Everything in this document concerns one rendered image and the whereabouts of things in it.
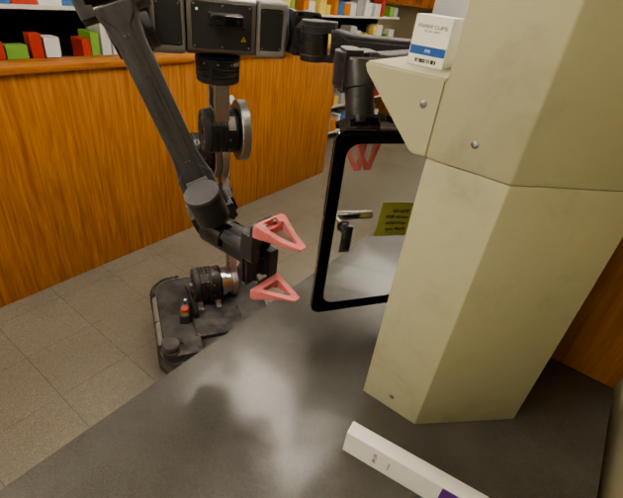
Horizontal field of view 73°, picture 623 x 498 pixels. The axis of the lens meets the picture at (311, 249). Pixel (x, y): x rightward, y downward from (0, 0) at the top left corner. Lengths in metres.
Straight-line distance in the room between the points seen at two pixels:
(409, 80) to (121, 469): 0.69
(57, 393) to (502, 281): 1.88
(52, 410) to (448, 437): 1.65
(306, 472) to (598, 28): 0.69
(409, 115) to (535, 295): 0.32
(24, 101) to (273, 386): 1.86
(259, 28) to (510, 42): 0.95
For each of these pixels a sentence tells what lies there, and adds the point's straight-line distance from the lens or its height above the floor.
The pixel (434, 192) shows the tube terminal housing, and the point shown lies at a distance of 0.59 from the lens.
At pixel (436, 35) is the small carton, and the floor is 1.55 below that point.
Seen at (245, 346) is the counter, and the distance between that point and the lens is 0.90.
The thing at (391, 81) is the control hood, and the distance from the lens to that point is 0.59.
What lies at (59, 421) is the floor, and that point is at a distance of 2.07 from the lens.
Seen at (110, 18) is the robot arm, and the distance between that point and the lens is 0.79.
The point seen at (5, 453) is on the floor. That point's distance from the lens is 2.06.
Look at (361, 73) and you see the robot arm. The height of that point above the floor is 1.45.
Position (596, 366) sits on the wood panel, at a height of 0.97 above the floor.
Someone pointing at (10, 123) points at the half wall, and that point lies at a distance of 2.35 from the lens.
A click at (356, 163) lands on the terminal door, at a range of 0.75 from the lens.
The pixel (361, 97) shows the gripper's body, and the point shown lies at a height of 1.41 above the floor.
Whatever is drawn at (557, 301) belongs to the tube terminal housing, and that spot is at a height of 1.23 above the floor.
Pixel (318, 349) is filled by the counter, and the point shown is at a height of 0.94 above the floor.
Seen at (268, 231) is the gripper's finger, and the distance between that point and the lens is 0.63.
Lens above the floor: 1.59
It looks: 33 degrees down
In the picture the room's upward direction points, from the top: 8 degrees clockwise
